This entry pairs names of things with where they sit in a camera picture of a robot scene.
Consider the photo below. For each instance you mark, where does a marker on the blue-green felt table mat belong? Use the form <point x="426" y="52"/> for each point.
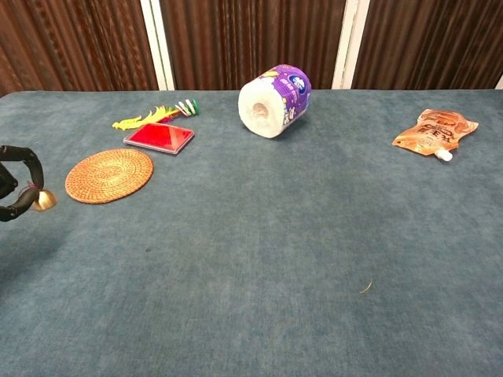
<point x="251" y="235"/>

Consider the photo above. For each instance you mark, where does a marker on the round woven rattan coaster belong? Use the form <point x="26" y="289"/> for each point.
<point x="109" y="175"/>

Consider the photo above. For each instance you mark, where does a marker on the red ink pad clear case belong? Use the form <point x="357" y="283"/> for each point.
<point x="159" y="137"/>

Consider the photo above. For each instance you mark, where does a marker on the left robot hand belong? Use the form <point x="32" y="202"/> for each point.
<point x="19" y="184"/>

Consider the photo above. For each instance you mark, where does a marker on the white partition post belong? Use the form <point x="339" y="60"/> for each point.
<point x="158" y="45"/>
<point x="499" y="81"/>
<point x="349" y="44"/>

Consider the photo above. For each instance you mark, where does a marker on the small green thread scrap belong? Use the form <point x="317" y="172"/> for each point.
<point x="366" y="286"/>

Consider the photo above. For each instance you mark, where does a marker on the toilet paper roll purple wrapper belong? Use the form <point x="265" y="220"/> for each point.
<point x="273" y="102"/>

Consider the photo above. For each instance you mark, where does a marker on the yellow feather shuttlecock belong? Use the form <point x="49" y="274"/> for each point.
<point x="157" y="114"/>

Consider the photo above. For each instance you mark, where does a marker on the orange spouted sauce pouch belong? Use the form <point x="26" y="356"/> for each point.
<point x="434" y="133"/>

